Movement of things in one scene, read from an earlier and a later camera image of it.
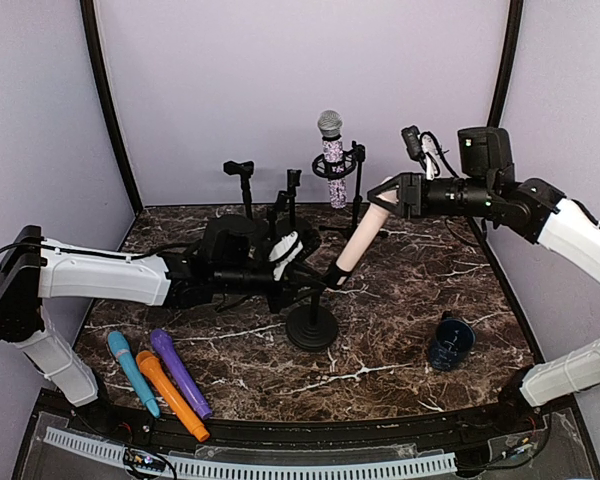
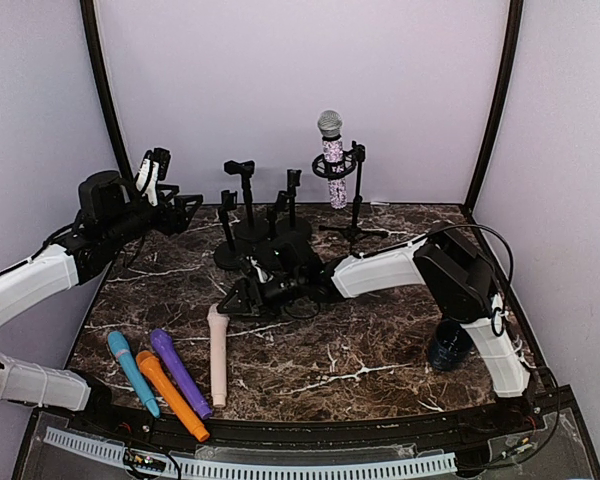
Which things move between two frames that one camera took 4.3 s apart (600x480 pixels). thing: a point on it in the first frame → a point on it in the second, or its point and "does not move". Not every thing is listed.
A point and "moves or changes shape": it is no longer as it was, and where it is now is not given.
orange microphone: x=150 y=361 does not move
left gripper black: x=286 y=293 → x=178 y=223
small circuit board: x=142 y=459 does not move
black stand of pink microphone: x=313 y=328 moves or changes shape
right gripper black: x=409 y=182 → x=244 y=287
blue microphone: x=121 y=345 does not move
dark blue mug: x=454 y=339 does not move
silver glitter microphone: x=330 y=123 does not move
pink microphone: x=366 y=233 → x=218 y=322
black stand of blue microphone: x=245 y=171 does not move
